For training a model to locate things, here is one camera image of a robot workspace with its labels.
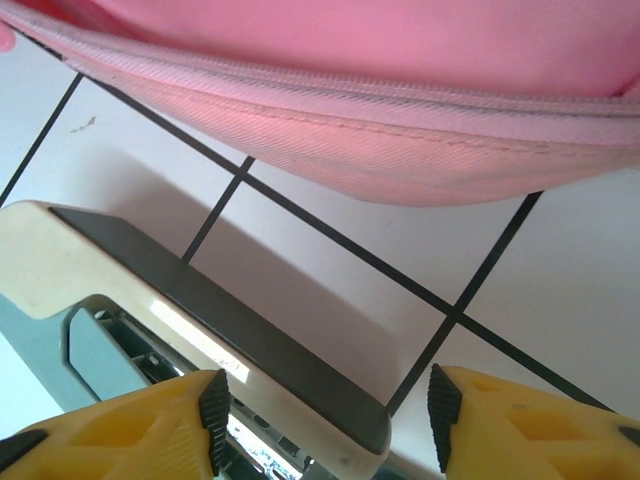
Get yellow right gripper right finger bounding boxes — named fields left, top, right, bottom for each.
left=427, top=363, right=640, bottom=480

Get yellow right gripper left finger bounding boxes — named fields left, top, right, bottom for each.
left=0, top=369, right=231, bottom=480

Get pink backpack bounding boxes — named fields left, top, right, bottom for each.
left=0, top=0, right=640, bottom=206

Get cream and grey stapler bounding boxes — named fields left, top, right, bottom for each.
left=0, top=199, right=401, bottom=480

